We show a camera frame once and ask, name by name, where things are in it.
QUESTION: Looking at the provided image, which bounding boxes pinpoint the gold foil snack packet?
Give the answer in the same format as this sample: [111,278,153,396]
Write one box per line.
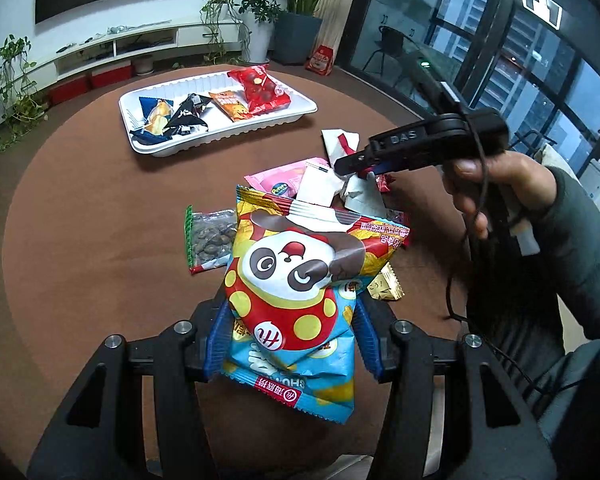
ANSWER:
[367,263,404,301]

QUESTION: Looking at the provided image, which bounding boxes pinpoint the panda cartoon snack bag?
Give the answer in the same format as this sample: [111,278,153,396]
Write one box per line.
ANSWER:
[221,186,410,424]

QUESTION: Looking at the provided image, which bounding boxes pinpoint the green edged seed packet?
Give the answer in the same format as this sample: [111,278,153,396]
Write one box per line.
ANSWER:
[184,205,237,274]

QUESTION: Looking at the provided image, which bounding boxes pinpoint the white red snack bag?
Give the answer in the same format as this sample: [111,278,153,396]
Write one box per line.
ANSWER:
[296,129,392,220]

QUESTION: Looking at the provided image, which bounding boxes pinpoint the person right hand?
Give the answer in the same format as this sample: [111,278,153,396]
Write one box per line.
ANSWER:
[442,152,557,240]

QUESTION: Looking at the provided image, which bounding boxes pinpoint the red gift bag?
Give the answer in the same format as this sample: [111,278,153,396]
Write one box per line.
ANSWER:
[304,44,334,76]

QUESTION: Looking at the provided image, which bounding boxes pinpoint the white plastic tray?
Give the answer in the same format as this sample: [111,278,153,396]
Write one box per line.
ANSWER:
[118,70,317,157]

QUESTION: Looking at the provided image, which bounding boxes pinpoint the pink snack packet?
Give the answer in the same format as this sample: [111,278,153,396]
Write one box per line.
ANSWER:
[244,157,328,198]

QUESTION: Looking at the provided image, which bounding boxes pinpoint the large plant dark pot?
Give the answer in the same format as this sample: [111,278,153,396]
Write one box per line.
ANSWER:
[273,0,322,65]

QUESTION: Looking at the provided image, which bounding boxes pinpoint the red chocolate ball bag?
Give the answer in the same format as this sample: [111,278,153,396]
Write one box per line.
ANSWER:
[227,65,291,116]

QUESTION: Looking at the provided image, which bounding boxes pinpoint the black triangular snack packet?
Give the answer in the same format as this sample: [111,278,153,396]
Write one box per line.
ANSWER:
[163,93,212,138]

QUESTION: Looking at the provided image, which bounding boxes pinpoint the orange chip packet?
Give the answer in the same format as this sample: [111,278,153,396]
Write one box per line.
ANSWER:
[210,91,252,122]

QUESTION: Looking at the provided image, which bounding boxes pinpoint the person dark grey sleeve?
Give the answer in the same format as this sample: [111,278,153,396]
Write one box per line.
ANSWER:
[464,164,600,480]

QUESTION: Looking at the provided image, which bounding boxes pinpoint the blue yellow snack packet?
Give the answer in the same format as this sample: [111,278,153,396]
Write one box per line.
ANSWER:
[131,96,174,145]

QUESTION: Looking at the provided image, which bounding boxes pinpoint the trailing plant white pot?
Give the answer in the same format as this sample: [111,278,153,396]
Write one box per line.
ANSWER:
[200,0,282,66]

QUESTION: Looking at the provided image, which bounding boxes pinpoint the white tv console shelf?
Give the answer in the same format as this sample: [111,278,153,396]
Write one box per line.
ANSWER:
[24,20,242,90]

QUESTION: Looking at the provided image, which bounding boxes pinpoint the red storage box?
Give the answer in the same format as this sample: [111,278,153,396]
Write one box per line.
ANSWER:
[90,60,133,89]
[47,75,91,106]

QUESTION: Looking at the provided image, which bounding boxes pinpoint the left side trailing plant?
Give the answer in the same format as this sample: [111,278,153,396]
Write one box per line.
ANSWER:
[0,34,47,155]

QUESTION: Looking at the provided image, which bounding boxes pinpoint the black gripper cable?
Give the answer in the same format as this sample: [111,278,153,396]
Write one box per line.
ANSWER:
[444,109,562,396]

